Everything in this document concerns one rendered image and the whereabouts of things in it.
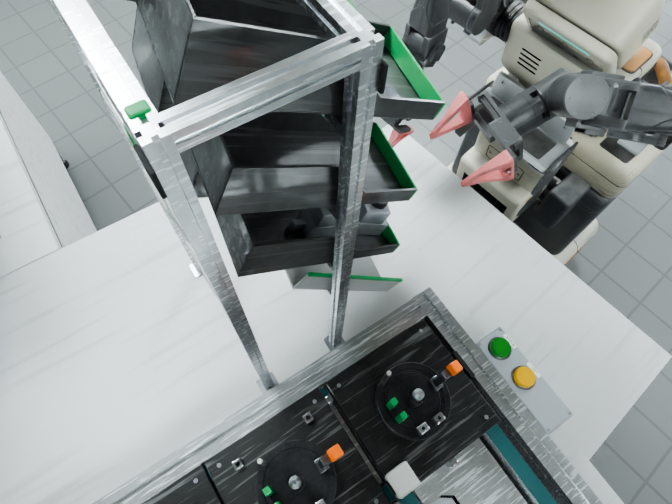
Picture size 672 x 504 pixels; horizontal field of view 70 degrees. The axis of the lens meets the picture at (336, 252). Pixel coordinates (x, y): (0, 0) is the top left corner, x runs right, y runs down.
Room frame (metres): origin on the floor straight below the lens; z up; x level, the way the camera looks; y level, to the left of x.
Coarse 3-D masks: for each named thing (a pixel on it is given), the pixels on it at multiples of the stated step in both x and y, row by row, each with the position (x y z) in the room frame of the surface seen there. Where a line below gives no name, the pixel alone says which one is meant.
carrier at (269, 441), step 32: (288, 416) 0.13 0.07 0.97; (320, 416) 0.13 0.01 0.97; (224, 448) 0.06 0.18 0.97; (256, 448) 0.07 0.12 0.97; (288, 448) 0.07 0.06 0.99; (320, 448) 0.07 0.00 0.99; (352, 448) 0.08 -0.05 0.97; (224, 480) 0.01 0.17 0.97; (256, 480) 0.02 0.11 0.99; (288, 480) 0.02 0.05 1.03; (320, 480) 0.02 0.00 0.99; (352, 480) 0.03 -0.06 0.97
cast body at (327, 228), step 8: (312, 208) 0.38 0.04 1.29; (320, 208) 0.37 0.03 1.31; (304, 216) 0.37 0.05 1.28; (312, 216) 0.37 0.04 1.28; (320, 216) 0.36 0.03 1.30; (328, 216) 0.36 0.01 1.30; (296, 224) 0.36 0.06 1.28; (304, 224) 0.36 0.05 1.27; (312, 224) 0.36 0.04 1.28; (320, 224) 0.36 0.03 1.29; (328, 224) 0.36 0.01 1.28; (304, 232) 0.36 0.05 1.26; (312, 232) 0.35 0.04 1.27; (320, 232) 0.36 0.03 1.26; (328, 232) 0.36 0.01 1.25
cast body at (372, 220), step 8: (360, 208) 0.41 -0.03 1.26; (368, 208) 0.40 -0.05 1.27; (376, 208) 0.41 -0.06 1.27; (384, 208) 0.41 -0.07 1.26; (360, 216) 0.40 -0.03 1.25; (368, 216) 0.39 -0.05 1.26; (376, 216) 0.40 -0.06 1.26; (384, 216) 0.40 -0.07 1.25; (360, 224) 0.39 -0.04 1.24; (368, 224) 0.39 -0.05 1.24; (376, 224) 0.40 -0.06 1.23; (384, 224) 0.40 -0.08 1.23; (360, 232) 0.39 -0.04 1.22; (368, 232) 0.39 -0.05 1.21; (376, 232) 0.39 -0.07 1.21
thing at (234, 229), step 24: (216, 216) 0.35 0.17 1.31; (240, 216) 0.31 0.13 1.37; (264, 216) 0.37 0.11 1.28; (288, 216) 0.38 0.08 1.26; (240, 240) 0.29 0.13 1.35; (264, 240) 0.33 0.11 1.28; (288, 240) 0.29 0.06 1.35; (312, 240) 0.30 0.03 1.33; (360, 240) 0.37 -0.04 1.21; (384, 240) 0.39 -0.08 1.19; (240, 264) 0.27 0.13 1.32; (264, 264) 0.27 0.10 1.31; (288, 264) 0.29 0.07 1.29; (312, 264) 0.30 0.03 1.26
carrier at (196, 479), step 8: (200, 464) 0.03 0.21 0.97; (192, 472) 0.02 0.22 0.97; (200, 472) 0.02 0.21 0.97; (176, 480) 0.01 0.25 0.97; (184, 480) 0.01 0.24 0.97; (192, 480) 0.01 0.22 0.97; (200, 480) 0.01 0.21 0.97; (208, 480) 0.01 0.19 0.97; (168, 488) -0.01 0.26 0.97; (176, 488) -0.01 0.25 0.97; (184, 488) 0.00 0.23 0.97; (192, 488) 0.00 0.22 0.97; (200, 488) 0.00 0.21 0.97; (208, 488) 0.00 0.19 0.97; (152, 496) -0.02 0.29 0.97; (160, 496) -0.02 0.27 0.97; (168, 496) -0.02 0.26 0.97; (176, 496) -0.02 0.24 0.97; (184, 496) -0.02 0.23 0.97; (192, 496) -0.02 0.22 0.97; (200, 496) -0.02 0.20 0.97; (208, 496) -0.01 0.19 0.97; (216, 496) -0.01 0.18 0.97
